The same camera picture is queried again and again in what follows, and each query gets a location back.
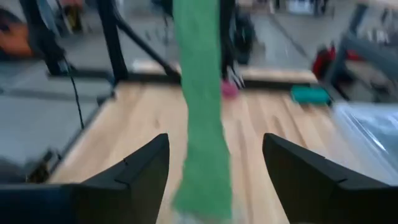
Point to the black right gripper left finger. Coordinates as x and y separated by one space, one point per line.
93 202

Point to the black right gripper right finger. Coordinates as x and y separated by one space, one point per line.
326 199

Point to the green elastic bandage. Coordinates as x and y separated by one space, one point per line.
202 124

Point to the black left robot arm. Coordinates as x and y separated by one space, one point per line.
244 37

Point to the teal bandage roll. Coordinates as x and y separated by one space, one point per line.
311 95

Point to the pink bandage roll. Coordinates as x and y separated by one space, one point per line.
229 90

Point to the clear plastic storage box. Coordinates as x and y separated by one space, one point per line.
373 133

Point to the red tool bag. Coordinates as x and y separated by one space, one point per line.
321 62

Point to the grey metal table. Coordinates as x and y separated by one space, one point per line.
367 53

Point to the orange object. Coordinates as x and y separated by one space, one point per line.
14 40

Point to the black aluminium table frame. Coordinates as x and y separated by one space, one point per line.
112 46

